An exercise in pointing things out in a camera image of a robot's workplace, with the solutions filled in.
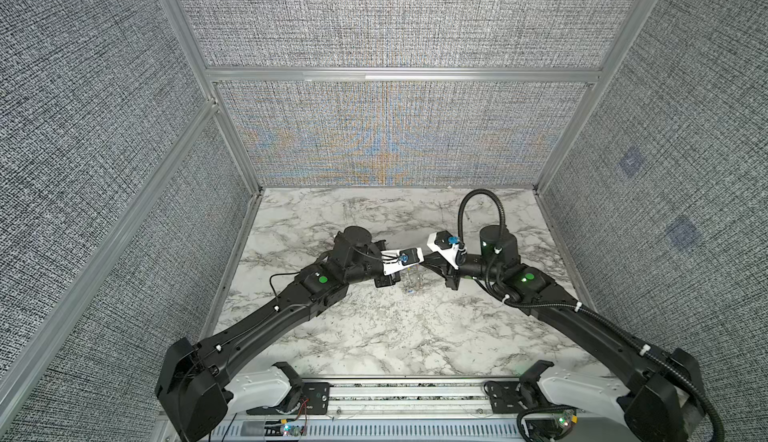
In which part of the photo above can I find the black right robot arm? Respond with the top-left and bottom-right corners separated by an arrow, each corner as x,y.
423,228 -> 725,441

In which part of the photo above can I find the thin black left cable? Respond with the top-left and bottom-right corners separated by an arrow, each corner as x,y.
268,271 -> 301,299

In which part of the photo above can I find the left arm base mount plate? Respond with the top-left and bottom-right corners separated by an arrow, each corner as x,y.
246,382 -> 331,417

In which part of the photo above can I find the black corrugated right cable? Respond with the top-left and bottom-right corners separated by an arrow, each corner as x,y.
457,188 -> 727,442

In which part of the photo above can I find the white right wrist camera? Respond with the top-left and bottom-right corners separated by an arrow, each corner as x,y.
424,230 -> 460,269

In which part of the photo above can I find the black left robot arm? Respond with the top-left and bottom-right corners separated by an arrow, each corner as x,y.
155,226 -> 423,441

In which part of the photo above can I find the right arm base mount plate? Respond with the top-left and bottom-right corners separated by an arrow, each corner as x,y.
482,379 -> 574,414

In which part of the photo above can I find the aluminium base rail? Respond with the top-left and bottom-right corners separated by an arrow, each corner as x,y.
149,375 -> 673,442

